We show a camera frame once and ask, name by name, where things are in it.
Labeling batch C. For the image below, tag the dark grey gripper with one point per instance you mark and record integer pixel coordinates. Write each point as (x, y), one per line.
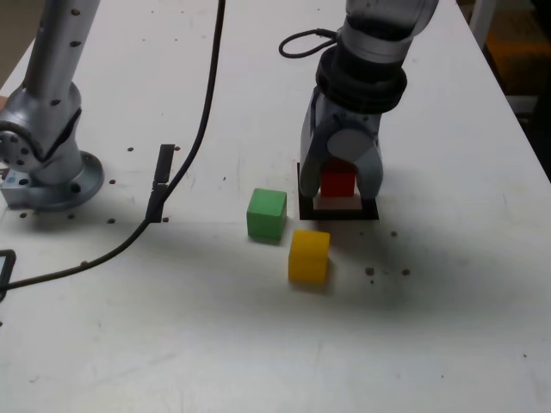
(344, 118)

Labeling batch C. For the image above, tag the red cube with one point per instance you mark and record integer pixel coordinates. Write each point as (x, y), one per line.
(338, 180)

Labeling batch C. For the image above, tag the green cube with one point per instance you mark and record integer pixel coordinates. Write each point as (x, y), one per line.
(267, 215)

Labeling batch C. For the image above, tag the yellow cube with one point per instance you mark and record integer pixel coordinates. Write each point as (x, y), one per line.
(307, 258)

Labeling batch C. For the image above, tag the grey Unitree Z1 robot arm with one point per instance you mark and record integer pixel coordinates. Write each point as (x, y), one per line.
(47, 86)

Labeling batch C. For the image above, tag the black tape square outline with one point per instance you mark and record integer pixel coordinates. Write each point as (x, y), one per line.
(336, 215)

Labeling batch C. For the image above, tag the black tape strip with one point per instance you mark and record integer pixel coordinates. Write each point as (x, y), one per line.
(162, 163)

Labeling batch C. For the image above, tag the small grey box, blue sticker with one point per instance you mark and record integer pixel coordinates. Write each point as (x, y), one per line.
(13, 189)

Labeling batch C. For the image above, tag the white post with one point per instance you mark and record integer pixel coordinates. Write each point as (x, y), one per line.
(482, 21)

